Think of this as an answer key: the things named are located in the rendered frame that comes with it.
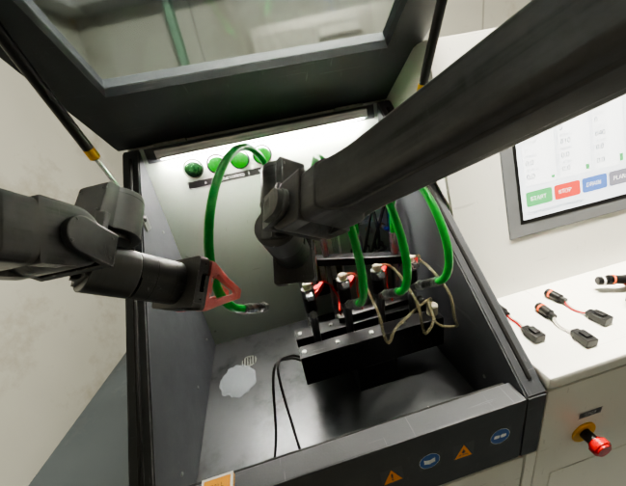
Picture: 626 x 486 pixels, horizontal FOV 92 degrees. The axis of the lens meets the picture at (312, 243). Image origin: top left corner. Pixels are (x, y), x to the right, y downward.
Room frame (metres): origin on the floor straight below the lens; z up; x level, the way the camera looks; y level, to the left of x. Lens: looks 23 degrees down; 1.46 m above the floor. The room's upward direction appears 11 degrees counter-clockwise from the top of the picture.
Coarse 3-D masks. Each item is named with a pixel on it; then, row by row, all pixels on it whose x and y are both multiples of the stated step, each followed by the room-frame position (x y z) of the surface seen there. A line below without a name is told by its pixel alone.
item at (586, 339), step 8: (536, 304) 0.51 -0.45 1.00; (544, 312) 0.49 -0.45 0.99; (552, 312) 0.48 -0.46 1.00; (560, 328) 0.45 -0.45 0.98; (576, 328) 0.43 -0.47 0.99; (576, 336) 0.42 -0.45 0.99; (584, 336) 0.41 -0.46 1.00; (592, 336) 0.41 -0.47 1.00; (584, 344) 0.40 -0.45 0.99; (592, 344) 0.40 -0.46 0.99
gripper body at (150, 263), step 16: (144, 256) 0.34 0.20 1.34; (144, 272) 0.32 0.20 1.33; (160, 272) 0.33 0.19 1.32; (176, 272) 0.35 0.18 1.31; (192, 272) 0.35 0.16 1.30; (144, 288) 0.32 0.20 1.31; (160, 288) 0.33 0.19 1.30; (176, 288) 0.34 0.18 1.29; (192, 288) 0.33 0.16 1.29; (160, 304) 0.36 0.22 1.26; (176, 304) 0.34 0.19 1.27; (192, 304) 0.32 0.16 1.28
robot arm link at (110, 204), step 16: (80, 192) 0.36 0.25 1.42; (96, 192) 0.36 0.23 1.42; (112, 192) 0.36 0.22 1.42; (128, 192) 0.38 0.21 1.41; (96, 208) 0.33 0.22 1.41; (112, 208) 0.35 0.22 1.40; (128, 208) 0.37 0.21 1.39; (144, 208) 0.39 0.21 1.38; (64, 224) 0.26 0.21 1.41; (80, 224) 0.27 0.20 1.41; (96, 224) 0.29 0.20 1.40; (112, 224) 0.34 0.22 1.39; (128, 224) 0.35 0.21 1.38; (64, 240) 0.25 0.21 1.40; (80, 240) 0.26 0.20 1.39; (96, 240) 0.28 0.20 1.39; (112, 240) 0.30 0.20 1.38; (96, 256) 0.27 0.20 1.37; (112, 256) 0.29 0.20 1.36; (64, 272) 0.28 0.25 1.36; (80, 272) 0.28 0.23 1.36
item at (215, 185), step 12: (240, 144) 0.60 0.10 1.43; (228, 156) 0.54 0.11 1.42; (216, 180) 0.48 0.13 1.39; (216, 192) 0.47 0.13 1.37; (204, 216) 0.44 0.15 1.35; (204, 228) 0.42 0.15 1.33; (204, 240) 0.41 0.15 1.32; (204, 252) 0.41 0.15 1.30; (216, 288) 0.39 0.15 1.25; (240, 312) 0.43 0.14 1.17
